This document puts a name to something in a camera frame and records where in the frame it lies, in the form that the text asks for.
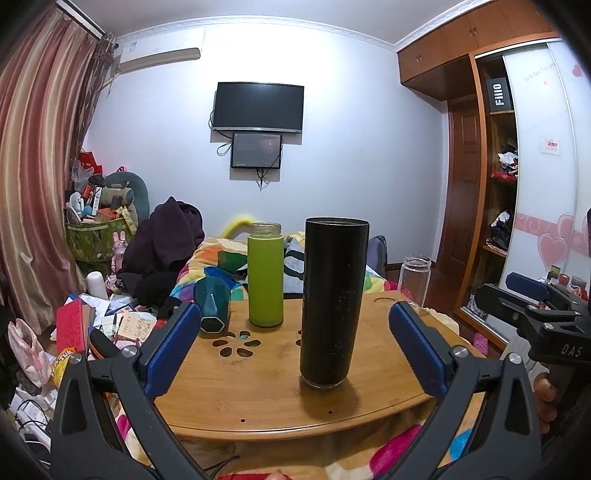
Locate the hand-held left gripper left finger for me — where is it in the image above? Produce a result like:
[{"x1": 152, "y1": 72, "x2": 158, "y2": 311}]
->
[{"x1": 50, "y1": 301, "x2": 214, "y2": 480}]

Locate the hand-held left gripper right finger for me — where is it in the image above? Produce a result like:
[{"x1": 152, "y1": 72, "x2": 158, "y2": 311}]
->
[{"x1": 389, "y1": 301, "x2": 543, "y2": 480}]

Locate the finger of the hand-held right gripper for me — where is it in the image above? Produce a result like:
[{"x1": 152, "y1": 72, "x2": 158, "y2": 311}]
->
[
  {"x1": 477, "y1": 283, "x2": 591, "y2": 326},
  {"x1": 505, "y1": 271, "x2": 591, "y2": 303}
]

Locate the tall black cup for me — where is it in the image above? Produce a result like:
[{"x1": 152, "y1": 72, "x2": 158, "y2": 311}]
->
[{"x1": 299, "y1": 217, "x2": 370, "y2": 389}]

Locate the teal hexagonal cup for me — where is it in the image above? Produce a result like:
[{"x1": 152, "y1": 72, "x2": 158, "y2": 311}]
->
[{"x1": 193, "y1": 276, "x2": 232, "y2": 334}]

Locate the clear glass cup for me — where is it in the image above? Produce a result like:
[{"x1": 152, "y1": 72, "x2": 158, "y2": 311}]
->
[{"x1": 397, "y1": 255, "x2": 432, "y2": 315}]

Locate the person's right hand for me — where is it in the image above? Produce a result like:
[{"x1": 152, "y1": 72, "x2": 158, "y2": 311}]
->
[{"x1": 533, "y1": 373, "x2": 561, "y2": 437}]

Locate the small bamboo table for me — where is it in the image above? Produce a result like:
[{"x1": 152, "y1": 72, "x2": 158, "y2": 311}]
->
[{"x1": 152, "y1": 291, "x2": 486, "y2": 442}]

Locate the white bottle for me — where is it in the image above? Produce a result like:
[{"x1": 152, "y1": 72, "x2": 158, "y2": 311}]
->
[{"x1": 86, "y1": 271, "x2": 107, "y2": 299}]

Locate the red book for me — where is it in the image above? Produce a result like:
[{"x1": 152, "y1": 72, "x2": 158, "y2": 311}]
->
[{"x1": 56, "y1": 300, "x2": 86, "y2": 354}]

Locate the grey backpack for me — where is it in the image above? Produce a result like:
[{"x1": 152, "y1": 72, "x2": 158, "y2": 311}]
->
[{"x1": 367, "y1": 235, "x2": 388, "y2": 278}]

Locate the brown wooden door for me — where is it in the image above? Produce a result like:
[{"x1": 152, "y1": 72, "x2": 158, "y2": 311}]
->
[{"x1": 436, "y1": 99, "x2": 484, "y2": 283}]

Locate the yellow snack packet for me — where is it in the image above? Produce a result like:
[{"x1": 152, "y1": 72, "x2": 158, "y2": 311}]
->
[{"x1": 50, "y1": 348, "x2": 75, "y2": 389}]

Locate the pink bunny figure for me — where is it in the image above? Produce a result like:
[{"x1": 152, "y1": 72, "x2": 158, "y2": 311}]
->
[{"x1": 111, "y1": 232, "x2": 131, "y2": 274}]

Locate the dark clothes pile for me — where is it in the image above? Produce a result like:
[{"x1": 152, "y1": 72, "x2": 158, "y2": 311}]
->
[{"x1": 117, "y1": 197, "x2": 206, "y2": 309}]

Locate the green sleeved glass bottle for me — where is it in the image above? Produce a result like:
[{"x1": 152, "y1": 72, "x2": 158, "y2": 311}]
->
[{"x1": 247, "y1": 222, "x2": 285, "y2": 328}]

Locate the green storage basket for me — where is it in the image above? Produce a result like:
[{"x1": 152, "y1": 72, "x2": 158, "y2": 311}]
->
[{"x1": 66, "y1": 217, "x2": 136, "y2": 265}]

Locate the pink patterned bag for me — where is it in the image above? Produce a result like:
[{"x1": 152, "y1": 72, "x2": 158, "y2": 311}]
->
[{"x1": 8, "y1": 318, "x2": 52, "y2": 389}]

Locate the yellow curved pillow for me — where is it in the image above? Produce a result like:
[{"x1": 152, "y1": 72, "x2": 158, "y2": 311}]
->
[{"x1": 221, "y1": 213, "x2": 262, "y2": 239}]

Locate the wooden wardrobe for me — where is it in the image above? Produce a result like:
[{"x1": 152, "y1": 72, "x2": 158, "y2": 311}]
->
[{"x1": 397, "y1": 0, "x2": 591, "y2": 354}]

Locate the white power strip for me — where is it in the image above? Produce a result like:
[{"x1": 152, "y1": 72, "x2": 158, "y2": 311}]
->
[{"x1": 13, "y1": 401, "x2": 51, "y2": 445}]

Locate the grey-green plush pillow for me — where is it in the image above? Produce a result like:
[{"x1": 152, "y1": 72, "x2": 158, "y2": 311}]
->
[{"x1": 90, "y1": 172, "x2": 150, "y2": 223}]

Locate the black box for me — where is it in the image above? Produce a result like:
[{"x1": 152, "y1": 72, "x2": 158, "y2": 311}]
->
[{"x1": 487, "y1": 76, "x2": 515, "y2": 113}]

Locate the red bag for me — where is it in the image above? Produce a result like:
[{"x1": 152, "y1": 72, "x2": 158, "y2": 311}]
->
[{"x1": 78, "y1": 150, "x2": 105, "y2": 175}]

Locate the striped curtain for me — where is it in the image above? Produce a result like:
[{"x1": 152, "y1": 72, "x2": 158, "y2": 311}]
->
[{"x1": 0, "y1": 4, "x2": 110, "y2": 334}]

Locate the white air conditioner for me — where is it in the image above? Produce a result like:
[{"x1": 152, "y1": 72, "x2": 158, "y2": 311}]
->
[{"x1": 113, "y1": 28, "x2": 205, "y2": 73}]

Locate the small wall monitor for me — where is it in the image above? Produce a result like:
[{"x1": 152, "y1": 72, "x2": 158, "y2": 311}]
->
[{"x1": 231, "y1": 133, "x2": 283, "y2": 169}]

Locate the wall television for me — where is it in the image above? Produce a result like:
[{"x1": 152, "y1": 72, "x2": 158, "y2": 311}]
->
[{"x1": 211, "y1": 82, "x2": 304, "y2": 134}]

